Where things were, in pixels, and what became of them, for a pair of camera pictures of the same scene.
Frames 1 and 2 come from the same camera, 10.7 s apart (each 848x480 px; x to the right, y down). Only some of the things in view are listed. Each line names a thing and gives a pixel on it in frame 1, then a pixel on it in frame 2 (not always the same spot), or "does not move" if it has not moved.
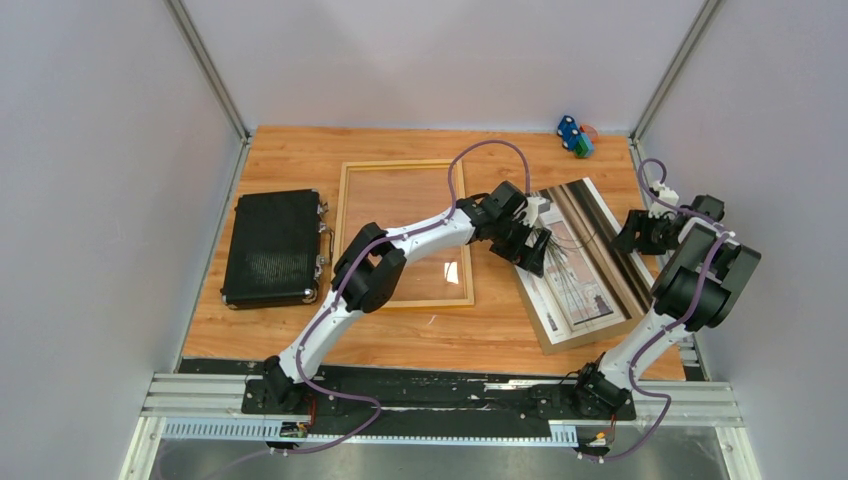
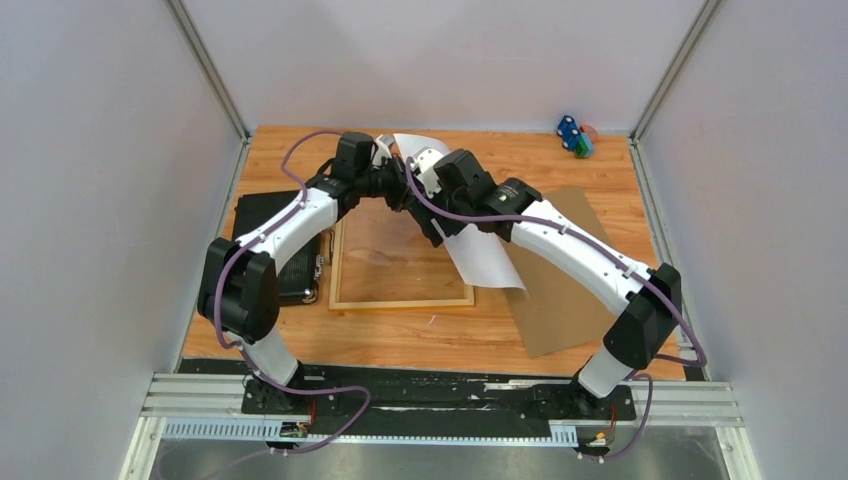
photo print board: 591,287 -> 482,253
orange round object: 591,131 does not move
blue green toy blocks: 580,143 does not move
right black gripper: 638,221 -> 424,215
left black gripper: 531,260 -> 398,198
